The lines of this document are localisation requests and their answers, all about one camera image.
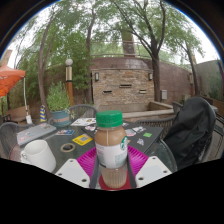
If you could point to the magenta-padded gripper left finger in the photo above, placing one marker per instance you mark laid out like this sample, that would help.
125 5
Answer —
73 173

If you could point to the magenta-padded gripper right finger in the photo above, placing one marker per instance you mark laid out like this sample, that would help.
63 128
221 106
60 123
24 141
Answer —
151 171

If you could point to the green-capped coffee drink bottle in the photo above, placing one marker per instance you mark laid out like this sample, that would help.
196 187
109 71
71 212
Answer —
111 146

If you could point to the flat round red coaster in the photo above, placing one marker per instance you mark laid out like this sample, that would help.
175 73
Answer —
100 184

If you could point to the yellow card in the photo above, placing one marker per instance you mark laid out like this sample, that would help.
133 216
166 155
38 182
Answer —
82 139

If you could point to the white ceramic mug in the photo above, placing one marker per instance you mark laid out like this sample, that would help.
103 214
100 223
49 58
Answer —
40 155

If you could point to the black laptop with stickers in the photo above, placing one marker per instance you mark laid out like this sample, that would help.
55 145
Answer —
138 135

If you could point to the blue card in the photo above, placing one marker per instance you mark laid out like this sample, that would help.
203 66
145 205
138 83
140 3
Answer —
65 132

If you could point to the white printed paper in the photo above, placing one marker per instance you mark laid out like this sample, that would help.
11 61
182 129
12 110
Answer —
83 121

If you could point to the grey laptop with stickers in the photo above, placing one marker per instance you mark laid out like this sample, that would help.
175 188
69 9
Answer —
33 132

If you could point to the potted plant in teal pot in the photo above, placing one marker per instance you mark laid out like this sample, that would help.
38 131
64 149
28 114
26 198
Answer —
60 117

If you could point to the black jacket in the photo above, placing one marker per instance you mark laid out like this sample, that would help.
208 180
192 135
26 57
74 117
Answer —
193 130

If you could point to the blue and yellow striped bollard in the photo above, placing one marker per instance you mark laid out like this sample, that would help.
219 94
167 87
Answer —
42 114

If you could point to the orange patio umbrella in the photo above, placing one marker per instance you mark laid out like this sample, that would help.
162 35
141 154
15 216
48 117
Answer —
8 80

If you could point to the grey wall utility box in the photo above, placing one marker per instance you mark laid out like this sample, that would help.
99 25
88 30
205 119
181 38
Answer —
164 94

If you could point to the globe-topped lamp post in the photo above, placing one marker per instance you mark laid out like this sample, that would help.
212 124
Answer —
69 83

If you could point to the black wall lantern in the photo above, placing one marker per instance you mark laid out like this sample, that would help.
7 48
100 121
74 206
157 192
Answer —
150 76
97 76

